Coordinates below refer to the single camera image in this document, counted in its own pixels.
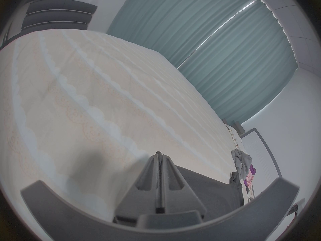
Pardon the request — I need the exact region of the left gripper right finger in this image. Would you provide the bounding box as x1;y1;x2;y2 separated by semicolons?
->
160;154;206;219

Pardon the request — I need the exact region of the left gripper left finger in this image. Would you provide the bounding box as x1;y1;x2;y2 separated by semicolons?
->
115;152;160;223

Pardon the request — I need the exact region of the black T-shirt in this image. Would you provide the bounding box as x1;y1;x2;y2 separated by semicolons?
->
176;165;245;221

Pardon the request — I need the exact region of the pile of clothes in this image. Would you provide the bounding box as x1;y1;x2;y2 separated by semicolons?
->
243;165;257;200

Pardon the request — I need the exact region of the bed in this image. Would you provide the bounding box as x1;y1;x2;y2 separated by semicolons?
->
0;29;285;221

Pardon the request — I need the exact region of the grey garment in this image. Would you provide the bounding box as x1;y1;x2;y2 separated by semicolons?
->
231;150;252;180

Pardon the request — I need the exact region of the white printed pillow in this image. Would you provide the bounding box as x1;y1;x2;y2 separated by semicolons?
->
226;125;245;150

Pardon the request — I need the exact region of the grey bedside table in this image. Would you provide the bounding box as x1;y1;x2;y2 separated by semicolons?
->
222;119;245;135

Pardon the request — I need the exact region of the blue-green curtain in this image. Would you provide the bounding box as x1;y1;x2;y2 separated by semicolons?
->
106;0;260;68
177;0;299;124

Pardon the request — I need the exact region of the black chest of drawers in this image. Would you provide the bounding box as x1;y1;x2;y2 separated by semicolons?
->
21;0;98;32

